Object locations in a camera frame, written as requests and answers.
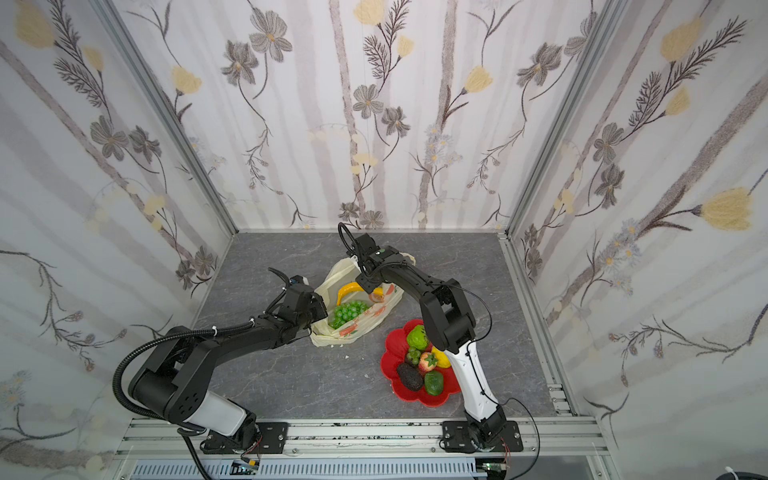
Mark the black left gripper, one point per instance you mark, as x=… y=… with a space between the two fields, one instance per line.
x=315 y=308

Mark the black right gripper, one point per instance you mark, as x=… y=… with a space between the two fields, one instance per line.
x=366 y=278

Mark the yellow printed plastic bag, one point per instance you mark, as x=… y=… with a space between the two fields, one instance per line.
x=381 y=302

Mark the green grape bunch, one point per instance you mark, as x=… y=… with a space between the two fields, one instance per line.
x=346 y=312

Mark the yellow banana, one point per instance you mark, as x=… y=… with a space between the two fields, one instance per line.
x=346 y=290

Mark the light green custard apple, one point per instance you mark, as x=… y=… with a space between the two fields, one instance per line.
x=417 y=338

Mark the red green mango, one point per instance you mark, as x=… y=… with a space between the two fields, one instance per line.
x=428 y=361

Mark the dark brown avocado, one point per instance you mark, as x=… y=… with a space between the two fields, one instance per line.
x=410 y=377

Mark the dark green avocado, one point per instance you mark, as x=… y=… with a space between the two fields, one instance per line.
x=433 y=382

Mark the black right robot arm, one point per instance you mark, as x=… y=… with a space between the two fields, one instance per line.
x=448 y=321

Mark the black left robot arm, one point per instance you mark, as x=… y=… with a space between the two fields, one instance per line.
x=169 y=377

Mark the red flower-shaped plate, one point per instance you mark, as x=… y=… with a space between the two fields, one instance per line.
x=396 y=349

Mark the white slotted cable duct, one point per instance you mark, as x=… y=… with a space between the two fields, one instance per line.
x=413 y=468

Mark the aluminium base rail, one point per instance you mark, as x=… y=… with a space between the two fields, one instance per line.
x=347 y=438

